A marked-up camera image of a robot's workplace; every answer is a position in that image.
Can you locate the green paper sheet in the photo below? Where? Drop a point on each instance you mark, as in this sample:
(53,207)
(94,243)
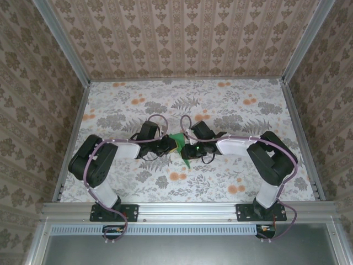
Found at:
(179,138)

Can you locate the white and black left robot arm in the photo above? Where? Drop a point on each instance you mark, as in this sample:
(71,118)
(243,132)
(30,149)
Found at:
(91,163)

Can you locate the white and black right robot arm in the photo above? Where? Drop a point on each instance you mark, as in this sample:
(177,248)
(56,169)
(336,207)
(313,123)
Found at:
(275,160)

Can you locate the grey sheet metal panel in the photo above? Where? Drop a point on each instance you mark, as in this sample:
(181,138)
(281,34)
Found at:
(179,251)

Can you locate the floral patterned table cover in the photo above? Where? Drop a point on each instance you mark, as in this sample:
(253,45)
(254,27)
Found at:
(220,176)

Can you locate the wide aluminium crossbeam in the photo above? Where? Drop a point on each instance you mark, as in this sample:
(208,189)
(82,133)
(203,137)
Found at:
(187,211)

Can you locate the aluminium table edge rail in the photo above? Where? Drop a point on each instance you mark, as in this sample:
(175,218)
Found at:
(187,80)
(302,138)
(73,138)

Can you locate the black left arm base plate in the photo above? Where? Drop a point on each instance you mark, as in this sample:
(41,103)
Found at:
(129,212)

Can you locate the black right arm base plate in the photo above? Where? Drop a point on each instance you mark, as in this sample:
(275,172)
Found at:
(244,212)

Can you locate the aluminium frame post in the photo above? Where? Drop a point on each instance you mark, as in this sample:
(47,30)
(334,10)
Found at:
(306,41)
(63,41)

